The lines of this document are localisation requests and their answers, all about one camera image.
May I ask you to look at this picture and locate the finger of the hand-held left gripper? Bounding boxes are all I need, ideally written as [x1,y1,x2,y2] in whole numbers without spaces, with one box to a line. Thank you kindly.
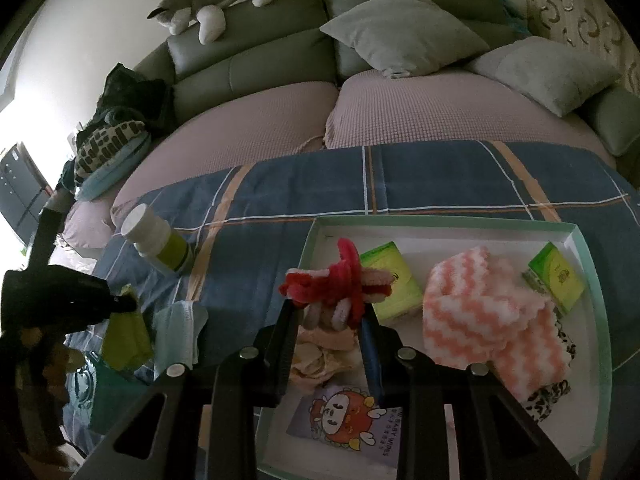
[102,295,139,317]

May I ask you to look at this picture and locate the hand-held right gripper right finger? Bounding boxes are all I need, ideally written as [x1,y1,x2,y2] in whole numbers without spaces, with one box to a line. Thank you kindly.
[357,306,581,480]

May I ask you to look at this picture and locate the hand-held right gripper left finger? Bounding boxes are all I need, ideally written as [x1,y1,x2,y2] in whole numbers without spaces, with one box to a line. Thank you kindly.
[70,297,306,480]

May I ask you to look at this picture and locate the yellow-green cloth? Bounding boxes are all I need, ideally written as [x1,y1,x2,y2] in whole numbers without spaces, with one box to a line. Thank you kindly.
[100,285,153,372]

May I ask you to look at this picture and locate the peach cloth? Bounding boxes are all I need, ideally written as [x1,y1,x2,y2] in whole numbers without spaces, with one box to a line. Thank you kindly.
[289,327,363,395]

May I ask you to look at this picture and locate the large green tissue packet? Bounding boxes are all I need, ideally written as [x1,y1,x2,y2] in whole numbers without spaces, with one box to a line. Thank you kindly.
[360,241,425,325]

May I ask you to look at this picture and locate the red pink chenille toy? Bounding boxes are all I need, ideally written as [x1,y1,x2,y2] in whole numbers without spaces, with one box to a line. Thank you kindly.
[278,237,393,333]

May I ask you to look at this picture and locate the white tray with green rim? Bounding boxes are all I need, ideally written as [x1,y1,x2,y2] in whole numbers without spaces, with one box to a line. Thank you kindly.
[255,216,613,480]

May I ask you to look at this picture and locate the small green tissue packet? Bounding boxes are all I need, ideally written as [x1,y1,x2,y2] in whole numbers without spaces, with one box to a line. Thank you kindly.
[522,241,586,317]

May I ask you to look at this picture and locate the person's left hand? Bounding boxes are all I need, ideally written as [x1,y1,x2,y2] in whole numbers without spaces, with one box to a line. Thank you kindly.
[20,327,86,411]

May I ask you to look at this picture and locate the light blue face mask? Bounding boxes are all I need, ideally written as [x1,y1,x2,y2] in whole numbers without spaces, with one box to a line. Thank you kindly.
[152,302,209,367]

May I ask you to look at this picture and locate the white bottle with green label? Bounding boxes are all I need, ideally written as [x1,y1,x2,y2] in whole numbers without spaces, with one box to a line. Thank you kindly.
[120,204,194,275]

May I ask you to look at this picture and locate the purple wet wipes packet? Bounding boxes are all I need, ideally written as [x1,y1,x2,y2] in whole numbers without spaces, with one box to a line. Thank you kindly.
[286,385,401,471]

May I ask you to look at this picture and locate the teal bag with logo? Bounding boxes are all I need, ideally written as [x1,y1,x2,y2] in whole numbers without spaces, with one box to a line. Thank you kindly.
[65,350,162,436]

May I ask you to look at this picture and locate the dark cabinet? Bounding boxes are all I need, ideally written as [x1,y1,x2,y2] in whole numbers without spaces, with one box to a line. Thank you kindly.
[0,142,52,247]

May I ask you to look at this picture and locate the light blue cloth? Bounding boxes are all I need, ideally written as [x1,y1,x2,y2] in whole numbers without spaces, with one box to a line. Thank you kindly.
[79,134,152,200]

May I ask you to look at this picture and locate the black white patterned cloth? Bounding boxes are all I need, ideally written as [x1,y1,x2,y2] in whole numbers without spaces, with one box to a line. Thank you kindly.
[74,119,151,186]

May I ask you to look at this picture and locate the black white leopard cloth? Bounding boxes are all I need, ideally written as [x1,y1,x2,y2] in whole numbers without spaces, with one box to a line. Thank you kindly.
[520,327,577,425]

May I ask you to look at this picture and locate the blue plaid blanket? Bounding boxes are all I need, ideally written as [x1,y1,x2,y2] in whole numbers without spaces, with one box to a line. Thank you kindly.
[62,140,640,480]

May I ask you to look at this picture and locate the dark green clothing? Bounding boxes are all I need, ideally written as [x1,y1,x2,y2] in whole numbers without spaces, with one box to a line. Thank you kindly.
[97,62,178,136]

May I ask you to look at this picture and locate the large light grey pillow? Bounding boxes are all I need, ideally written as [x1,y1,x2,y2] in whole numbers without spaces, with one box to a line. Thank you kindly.
[320,0,491,79]

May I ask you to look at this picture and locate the small light grey pillow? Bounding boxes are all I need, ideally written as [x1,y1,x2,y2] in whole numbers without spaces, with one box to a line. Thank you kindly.
[467,36,623,117]

